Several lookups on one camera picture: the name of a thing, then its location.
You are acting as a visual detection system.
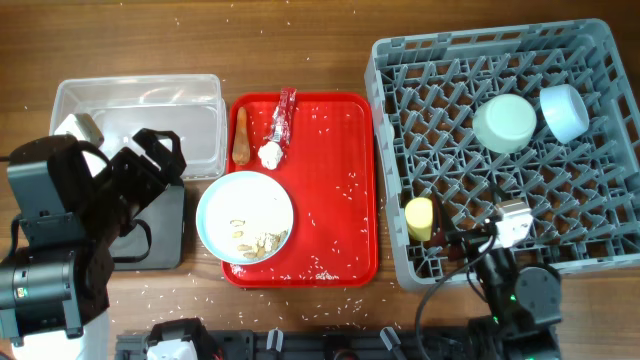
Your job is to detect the yellow plastic cup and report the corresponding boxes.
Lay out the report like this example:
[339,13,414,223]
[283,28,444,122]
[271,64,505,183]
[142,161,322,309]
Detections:
[405,197,434,242]

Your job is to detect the light green bowl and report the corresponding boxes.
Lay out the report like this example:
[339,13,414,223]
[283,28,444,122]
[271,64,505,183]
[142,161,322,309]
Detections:
[472,94,537,154]

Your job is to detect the small light blue bowl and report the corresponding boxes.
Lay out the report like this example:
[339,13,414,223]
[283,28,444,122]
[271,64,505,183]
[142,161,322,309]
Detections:
[539,84,589,144]

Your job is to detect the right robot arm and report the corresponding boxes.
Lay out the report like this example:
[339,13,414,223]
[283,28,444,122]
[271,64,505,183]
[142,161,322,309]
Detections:
[415,191,562,360]

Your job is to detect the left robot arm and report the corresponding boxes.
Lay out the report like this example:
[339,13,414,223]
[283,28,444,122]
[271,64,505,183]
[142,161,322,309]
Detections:
[1,128,186,359]

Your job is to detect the grey dishwasher rack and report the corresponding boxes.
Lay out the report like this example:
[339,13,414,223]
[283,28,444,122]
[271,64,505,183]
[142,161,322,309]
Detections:
[365,19,639,291]

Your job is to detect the clear plastic bin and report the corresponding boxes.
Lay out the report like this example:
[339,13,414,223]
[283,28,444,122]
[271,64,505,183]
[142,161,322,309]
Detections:
[49,74,228,181]

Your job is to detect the black plastic bin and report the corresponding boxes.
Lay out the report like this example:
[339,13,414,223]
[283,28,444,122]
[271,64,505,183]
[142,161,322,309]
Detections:
[110,186,186,271]

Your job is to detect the brown chicken bone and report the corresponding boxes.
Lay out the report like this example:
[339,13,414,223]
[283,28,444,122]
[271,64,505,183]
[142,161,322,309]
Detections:
[232,107,251,165]

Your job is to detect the crumpled white tissue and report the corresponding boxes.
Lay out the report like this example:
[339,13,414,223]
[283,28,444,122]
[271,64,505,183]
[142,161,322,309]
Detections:
[258,141,283,170]

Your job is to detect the light blue plate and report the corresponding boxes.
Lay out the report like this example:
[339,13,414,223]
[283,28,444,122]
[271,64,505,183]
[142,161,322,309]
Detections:
[195,171,294,265]

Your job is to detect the red snack wrapper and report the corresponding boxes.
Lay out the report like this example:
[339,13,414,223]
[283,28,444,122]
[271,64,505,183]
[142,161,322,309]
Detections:
[266,87,297,148]

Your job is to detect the red plastic tray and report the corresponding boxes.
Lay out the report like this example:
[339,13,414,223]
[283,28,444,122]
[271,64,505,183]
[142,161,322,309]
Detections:
[222,92,378,288]

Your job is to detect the rice and peanuts leftovers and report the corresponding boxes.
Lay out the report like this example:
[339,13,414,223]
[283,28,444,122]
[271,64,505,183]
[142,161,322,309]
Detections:
[229,219,289,261]

